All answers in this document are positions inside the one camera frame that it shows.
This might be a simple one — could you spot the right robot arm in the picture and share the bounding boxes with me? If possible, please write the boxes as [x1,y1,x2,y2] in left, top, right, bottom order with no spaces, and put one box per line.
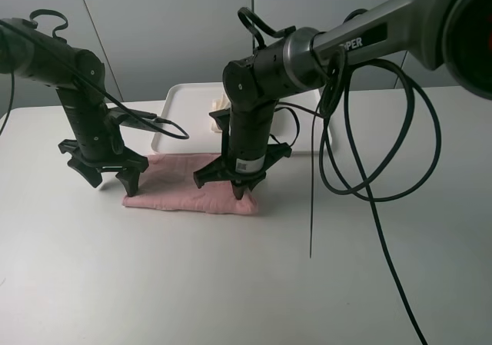
[194,0,491,198]

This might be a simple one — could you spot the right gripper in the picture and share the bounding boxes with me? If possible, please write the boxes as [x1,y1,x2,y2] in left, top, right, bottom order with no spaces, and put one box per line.
[193,102,291,200]

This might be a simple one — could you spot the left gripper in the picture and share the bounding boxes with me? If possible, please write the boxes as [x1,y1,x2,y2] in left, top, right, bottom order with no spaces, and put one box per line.
[57,88,148,197]

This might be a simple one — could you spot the left camera cable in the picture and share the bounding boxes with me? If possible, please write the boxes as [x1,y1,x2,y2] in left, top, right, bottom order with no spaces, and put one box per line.
[0,18,191,141]

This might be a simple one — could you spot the pink towel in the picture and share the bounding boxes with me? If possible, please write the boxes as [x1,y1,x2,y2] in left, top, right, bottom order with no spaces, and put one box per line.
[122,154,258,215]

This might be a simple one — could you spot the right camera cable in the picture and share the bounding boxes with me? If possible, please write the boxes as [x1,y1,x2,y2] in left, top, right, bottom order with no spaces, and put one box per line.
[307,8,443,345]

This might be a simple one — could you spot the camera cable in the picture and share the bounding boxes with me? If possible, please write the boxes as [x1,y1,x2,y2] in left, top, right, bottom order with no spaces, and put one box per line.
[0,18,191,141]
[307,8,443,345]

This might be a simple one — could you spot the cream white towel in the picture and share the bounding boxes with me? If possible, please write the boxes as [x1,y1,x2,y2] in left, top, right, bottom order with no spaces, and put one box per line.
[208,95,231,134]

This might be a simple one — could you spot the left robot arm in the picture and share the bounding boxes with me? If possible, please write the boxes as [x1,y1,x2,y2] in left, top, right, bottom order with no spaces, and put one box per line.
[1,10,148,196]

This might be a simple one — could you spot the white plastic tray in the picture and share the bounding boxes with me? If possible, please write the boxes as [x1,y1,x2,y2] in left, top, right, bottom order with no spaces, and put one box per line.
[151,82,322,154]

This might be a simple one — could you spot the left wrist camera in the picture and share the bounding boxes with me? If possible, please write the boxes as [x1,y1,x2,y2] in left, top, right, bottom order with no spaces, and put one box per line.
[109,107,158,132]

